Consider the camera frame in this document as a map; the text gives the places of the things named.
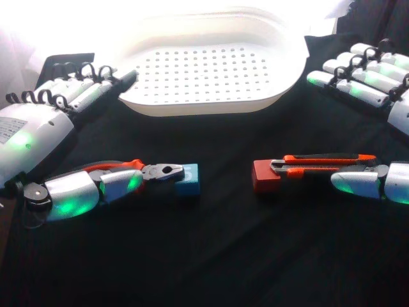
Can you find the orange black utility knife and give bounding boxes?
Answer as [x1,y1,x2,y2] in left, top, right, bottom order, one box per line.
[270,153,388,178]

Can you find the white perforated plastic tray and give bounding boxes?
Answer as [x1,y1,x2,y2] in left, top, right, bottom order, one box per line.
[117,12,310,117]

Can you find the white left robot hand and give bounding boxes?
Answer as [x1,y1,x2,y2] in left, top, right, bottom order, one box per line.
[0,63,145,224]

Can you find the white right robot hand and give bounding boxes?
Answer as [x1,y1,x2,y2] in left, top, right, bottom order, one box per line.
[305,38,409,206]

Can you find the orange handled pliers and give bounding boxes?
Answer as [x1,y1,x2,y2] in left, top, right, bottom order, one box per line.
[83,159,186,194]

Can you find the black table cloth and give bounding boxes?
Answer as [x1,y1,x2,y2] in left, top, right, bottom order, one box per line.
[0,31,409,307]

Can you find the red block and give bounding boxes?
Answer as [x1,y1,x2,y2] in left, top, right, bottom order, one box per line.
[252,159,282,194]

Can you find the blue block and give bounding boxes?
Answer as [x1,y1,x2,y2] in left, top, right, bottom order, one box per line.
[174,163,201,197]

